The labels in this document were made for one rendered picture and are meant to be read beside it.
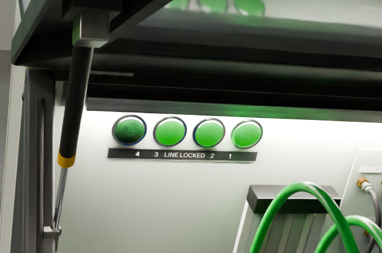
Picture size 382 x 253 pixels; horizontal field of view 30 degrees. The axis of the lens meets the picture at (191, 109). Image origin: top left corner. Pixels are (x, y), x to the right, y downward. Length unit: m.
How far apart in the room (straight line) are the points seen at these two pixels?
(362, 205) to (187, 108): 0.39
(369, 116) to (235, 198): 0.24
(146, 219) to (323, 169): 0.29
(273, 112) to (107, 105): 0.24
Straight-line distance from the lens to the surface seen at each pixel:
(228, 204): 1.14
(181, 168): 1.07
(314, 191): 0.90
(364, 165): 1.19
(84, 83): 0.67
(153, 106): 0.98
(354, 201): 1.23
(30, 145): 0.94
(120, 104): 0.97
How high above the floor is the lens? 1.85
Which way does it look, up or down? 25 degrees down
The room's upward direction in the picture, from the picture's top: 11 degrees clockwise
